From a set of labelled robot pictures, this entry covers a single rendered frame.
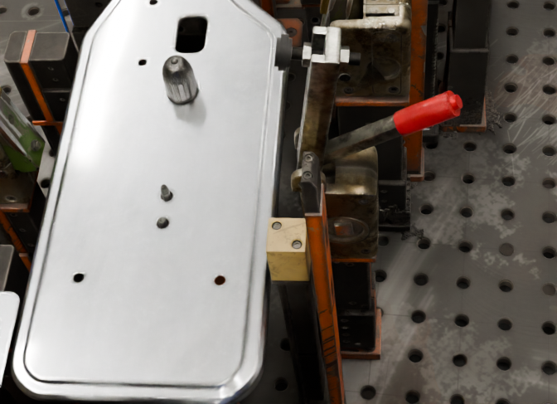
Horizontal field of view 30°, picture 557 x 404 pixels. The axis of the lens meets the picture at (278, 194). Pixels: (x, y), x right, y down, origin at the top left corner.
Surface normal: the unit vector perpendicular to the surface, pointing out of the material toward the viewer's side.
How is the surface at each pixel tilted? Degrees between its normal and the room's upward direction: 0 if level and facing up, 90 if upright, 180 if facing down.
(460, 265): 0
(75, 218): 0
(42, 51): 0
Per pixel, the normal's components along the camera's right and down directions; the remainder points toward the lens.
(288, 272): -0.07, 0.84
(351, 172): -0.09, -0.54
